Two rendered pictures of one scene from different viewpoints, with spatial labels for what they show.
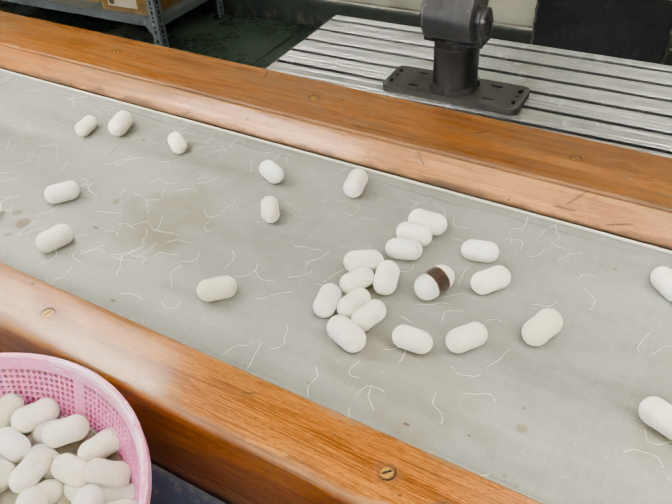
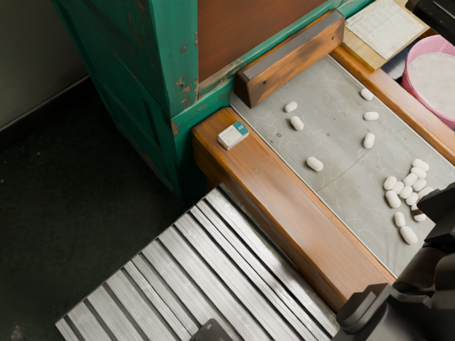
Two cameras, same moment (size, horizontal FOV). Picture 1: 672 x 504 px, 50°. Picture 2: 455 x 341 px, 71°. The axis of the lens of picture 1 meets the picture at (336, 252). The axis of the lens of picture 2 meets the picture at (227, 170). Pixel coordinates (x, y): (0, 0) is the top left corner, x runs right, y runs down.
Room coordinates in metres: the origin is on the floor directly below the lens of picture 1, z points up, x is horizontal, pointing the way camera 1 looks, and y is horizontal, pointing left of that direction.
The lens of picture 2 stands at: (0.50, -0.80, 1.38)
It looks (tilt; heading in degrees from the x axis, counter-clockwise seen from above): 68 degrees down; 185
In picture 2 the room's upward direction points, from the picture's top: 12 degrees clockwise
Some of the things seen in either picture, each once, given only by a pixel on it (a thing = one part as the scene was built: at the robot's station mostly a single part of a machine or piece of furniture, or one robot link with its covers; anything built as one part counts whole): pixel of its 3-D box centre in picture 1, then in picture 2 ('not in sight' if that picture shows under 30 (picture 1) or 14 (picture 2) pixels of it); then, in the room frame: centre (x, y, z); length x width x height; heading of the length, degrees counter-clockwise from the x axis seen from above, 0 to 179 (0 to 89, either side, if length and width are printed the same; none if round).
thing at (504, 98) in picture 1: (455, 66); not in sight; (0.93, -0.18, 0.71); 0.20 x 0.07 x 0.08; 59
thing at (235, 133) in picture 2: not in sight; (233, 134); (0.19, -0.83, 0.78); 0.06 x 0.04 x 0.02; 147
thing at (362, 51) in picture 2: not in sight; (392, 21); (-0.27, -0.53, 0.77); 0.33 x 0.15 x 0.01; 147
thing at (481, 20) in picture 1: (458, 23); not in sight; (0.92, -0.18, 0.77); 0.09 x 0.06 x 0.06; 59
